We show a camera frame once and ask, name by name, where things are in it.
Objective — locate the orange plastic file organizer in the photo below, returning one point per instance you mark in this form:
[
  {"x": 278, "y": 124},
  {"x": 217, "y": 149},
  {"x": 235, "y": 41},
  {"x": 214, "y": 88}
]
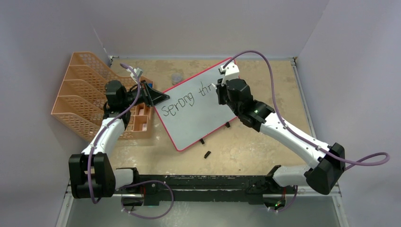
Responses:
[{"x": 80, "y": 100}]

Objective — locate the red-framed whiteboard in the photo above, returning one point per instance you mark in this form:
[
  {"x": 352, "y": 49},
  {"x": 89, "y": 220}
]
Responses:
[{"x": 192, "y": 112}]

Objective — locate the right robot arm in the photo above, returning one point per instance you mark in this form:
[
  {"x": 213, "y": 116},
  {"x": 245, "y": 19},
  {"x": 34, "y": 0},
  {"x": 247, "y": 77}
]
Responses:
[{"x": 324, "y": 165}]

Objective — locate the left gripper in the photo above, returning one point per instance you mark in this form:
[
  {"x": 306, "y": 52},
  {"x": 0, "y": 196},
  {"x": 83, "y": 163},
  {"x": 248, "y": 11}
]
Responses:
[{"x": 151, "y": 97}]

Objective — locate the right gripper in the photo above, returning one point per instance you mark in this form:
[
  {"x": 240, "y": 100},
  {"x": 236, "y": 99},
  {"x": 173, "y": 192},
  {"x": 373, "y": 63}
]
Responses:
[{"x": 221, "y": 89}]

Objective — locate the black marker cap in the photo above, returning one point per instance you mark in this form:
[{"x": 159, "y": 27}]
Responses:
[{"x": 207, "y": 154}]

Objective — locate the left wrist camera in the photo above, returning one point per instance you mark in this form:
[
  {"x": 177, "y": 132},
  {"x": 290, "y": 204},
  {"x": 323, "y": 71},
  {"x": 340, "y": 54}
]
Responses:
[{"x": 136, "y": 73}]

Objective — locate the clear jar of clips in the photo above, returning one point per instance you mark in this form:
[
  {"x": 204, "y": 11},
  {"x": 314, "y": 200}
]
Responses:
[{"x": 176, "y": 78}]

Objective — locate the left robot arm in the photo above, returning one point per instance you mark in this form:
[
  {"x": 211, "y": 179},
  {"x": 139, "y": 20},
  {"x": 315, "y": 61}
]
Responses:
[{"x": 91, "y": 174}]

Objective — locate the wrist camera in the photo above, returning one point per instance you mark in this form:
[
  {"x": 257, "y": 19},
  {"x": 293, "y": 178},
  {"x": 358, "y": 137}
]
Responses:
[
  {"x": 229, "y": 72},
  {"x": 136, "y": 73}
]

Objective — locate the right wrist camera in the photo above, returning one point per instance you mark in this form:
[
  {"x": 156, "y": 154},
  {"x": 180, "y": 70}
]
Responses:
[{"x": 229, "y": 72}]

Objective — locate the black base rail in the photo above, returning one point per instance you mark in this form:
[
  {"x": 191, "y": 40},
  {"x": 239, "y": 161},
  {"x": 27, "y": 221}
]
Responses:
[{"x": 252, "y": 189}]

